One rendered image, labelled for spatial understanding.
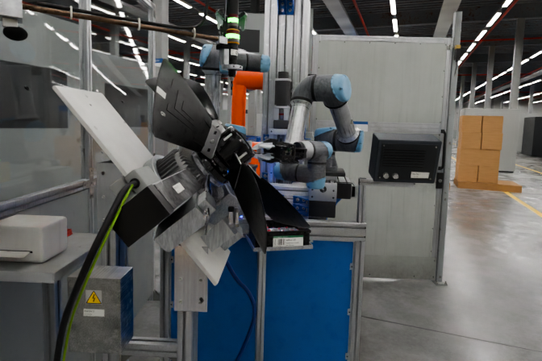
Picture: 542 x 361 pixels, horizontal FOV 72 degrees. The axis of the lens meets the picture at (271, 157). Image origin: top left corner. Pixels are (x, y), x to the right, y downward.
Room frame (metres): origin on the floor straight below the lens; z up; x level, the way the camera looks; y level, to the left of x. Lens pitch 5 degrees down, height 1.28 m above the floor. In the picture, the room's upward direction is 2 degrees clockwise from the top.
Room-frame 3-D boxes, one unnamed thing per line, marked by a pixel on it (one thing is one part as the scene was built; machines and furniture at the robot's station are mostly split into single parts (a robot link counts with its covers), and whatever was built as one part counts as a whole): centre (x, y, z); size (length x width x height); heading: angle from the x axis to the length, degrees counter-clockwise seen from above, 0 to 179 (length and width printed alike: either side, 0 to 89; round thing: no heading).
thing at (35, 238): (1.07, 0.72, 0.92); 0.17 x 0.16 x 0.11; 89
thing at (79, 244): (1.15, 0.69, 0.85); 0.36 x 0.24 x 0.03; 179
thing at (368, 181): (1.60, -0.50, 1.04); 0.24 x 0.03 x 0.03; 89
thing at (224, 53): (1.24, 0.15, 1.50); 0.09 x 0.07 x 0.10; 124
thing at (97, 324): (1.03, 0.48, 0.73); 0.15 x 0.09 x 0.22; 89
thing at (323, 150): (1.51, -0.19, 1.17); 0.11 x 0.08 x 0.09; 126
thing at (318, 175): (1.51, -0.17, 1.08); 0.11 x 0.08 x 0.11; 64
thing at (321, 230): (1.61, 0.03, 0.82); 0.90 x 0.04 x 0.08; 89
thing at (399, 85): (3.03, -0.86, 1.10); 1.21 x 0.06 x 2.20; 89
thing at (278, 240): (1.44, -0.04, 0.85); 0.22 x 0.17 x 0.07; 102
